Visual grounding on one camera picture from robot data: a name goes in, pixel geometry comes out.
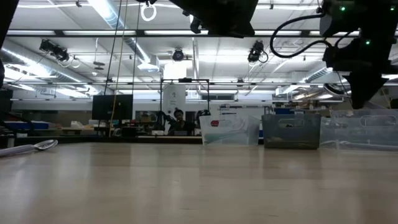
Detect silver ceiling duct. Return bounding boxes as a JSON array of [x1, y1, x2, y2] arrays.
[[93, 0, 153, 63]]

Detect grey plastic bin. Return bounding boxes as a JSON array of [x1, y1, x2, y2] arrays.
[[261, 113, 323, 150]]

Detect black aluminium table frame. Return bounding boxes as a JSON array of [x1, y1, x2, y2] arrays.
[[0, 135, 205, 145]]

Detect white hanging ring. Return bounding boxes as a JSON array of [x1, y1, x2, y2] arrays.
[[140, 2, 157, 22]]

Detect seated person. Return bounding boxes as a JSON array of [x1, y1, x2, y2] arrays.
[[167, 108, 197, 136]]

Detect black camera with cable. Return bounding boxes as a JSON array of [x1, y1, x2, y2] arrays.
[[247, 39, 269, 64]]

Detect clear bin with red sticker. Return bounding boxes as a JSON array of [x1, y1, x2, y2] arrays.
[[198, 114, 261, 147]]

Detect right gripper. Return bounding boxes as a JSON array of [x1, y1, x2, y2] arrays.
[[323, 37, 398, 110]]

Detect black ceiling camera cluster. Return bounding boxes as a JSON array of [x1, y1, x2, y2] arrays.
[[39, 39, 71, 62]]

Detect yellow hanging cable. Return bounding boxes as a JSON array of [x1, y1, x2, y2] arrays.
[[108, 0, 129, 138]]

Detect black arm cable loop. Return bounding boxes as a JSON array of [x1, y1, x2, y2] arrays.
[[269, 14, 333, 59]]

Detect clear plastic bin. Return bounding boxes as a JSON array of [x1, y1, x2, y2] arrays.
[[320, 108, 398, 152]]

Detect round black ceiling camera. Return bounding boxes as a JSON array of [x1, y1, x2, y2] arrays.
[[172, 48, 185, 62]]

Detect black stand frame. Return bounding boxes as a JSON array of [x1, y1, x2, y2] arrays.
[[159, 77, 211, 125]]

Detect black hanging cable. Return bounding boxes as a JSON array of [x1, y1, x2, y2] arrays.
[[104, 0, 124, 96], [132, 0, 141, 96]]

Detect black monitor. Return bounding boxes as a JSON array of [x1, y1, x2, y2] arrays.
[[91, 94, 134, 121]]

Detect white panel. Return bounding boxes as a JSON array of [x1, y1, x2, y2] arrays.
[[162, 84, 187, 124]]

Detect blue storage bin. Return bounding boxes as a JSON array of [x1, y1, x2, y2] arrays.
[[4, 120, 50, 130]]

